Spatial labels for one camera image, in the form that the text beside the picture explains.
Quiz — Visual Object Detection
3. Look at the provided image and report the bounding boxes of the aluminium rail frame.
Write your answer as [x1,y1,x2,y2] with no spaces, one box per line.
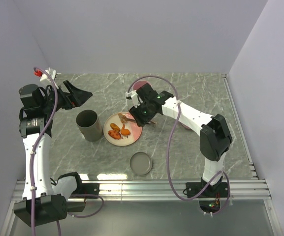
[0,72,283,236]

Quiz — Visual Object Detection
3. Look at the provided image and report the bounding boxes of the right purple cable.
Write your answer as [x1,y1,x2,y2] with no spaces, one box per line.
[127,75,231,216]

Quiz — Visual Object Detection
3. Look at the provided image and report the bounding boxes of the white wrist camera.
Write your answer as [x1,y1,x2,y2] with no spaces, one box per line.
[125,90,138,100]
[33,67,61,84]

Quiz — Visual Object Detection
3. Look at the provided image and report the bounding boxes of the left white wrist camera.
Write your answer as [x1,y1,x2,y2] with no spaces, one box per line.
[33,67,61,84]

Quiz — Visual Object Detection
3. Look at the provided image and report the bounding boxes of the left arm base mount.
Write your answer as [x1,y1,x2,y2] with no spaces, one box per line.
[65,181,100,213]

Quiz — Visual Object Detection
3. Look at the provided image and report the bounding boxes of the grey cylindrical container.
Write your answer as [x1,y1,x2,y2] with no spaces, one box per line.
[76,110,103,142]

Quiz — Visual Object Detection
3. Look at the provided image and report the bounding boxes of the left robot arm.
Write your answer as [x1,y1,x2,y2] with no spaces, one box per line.
[13,81,93,227]

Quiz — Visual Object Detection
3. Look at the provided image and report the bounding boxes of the orange chicken wing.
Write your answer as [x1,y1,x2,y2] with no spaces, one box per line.
[120,124,131,136]

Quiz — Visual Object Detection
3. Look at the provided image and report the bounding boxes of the pink cylindrical container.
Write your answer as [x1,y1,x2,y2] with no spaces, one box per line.
[133,80,151,90]

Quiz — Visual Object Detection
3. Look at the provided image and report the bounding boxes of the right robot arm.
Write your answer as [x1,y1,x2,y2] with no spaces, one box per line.
[126,84,232,197]

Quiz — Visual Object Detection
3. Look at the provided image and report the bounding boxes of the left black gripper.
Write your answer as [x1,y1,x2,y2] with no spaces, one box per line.
[41,80,92,115]

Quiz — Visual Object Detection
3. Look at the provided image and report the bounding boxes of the pink and cream plate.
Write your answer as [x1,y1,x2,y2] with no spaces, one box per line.
[103,112,142,147]

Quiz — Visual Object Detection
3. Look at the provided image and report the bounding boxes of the grey round lid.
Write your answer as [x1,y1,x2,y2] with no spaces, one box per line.
[129,152,153,176]

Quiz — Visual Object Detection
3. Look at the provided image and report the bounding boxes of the brown fried piece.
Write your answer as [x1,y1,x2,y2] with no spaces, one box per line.
[110,123,121,132]

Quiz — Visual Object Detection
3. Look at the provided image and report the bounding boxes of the metal tongs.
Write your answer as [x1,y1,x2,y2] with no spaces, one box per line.
[119,113,157,126]

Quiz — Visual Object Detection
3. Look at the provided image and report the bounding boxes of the red orange fried piece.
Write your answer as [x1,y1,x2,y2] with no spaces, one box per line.
[108,130,122,140]

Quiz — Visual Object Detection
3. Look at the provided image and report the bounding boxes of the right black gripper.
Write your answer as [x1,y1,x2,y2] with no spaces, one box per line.
[128,101,157,128]

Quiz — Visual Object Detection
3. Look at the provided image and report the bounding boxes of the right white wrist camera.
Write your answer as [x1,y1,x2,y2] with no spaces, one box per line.
[125,90,138,100]

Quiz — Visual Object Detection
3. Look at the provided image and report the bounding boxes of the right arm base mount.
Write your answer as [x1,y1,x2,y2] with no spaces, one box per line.
[183,181,230,215]

